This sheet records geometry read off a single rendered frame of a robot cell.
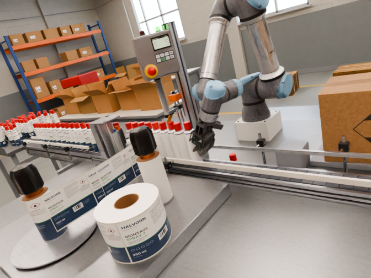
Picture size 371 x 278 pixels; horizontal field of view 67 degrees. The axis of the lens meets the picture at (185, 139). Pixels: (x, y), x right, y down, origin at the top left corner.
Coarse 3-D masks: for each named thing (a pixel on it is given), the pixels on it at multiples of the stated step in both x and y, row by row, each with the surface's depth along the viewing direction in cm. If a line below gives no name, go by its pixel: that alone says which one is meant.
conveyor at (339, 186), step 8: (208, 160) 129; (200, 168) 123; (208, 168) 121; (216, 168) 119; (272, 168) 107; (280, 168) 106; (288, 168) 104; (256, 176) 105; (264, 176) 104; (272, 176) 102; (344, 176) 91; (352, 176) 90; (360, 176) 89; (312, 184) 92; (320, 184) 90; (328, 184) 89; (336, 184) 88; (344, 184) 87; (368, 192) 81
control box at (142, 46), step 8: (160, 32) 121; (168, 32) 121; (136, 40) 118; (144, 40) 119; (136, 48) 120; (144, 48) 120; (152, 48) 121; (168, 48) 123; (136, 56) 127; (144, 56) 121; (152, 56) 122; (176, 56) 125; (144, 64) 122; (152, 64) 123; (160, 64) 124; (168, 64) 125; (176, 64) 126; (144, 72) 124; (160, 72) 125; (168, 72) 126; (176, 72) 127; (144, 80) 130
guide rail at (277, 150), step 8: (280, 152) 102; (288, 152) 100; (296, 152) 98; (304, 152) 97; (312, 152) 95; (320, 152) 93; (328, 152) 91; (336, 152) 90; (344, 152) 89; (352, 152) 88
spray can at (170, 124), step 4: (168, 124) 128; (172, 124) 128; (168, 128) 129; (172, 128) 128; (168, 132) 129; (172, 132) 128; (172, 136) 129; (172, 140) 129; (172, 144) 131; (176, 144) 130; (172, 148) 133; (176, 148) 131; (176, 152) 132; (176, 156) 133; (180, 156) 132
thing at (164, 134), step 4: (160, 124) 131; (164, 124) 131; (160, 128) 132; (164, 128) 131; (160, 132) 132; (164, 132) 131; (164, 136) 132; (168, 136) 132; (164, 140) 133; (168, 140) 133; (164, 144) 134; (168, 144) 133; (168, 148) 134; (168, 152) 135; (172, 152) 135; (168, 156) 136; (172, 156) 135
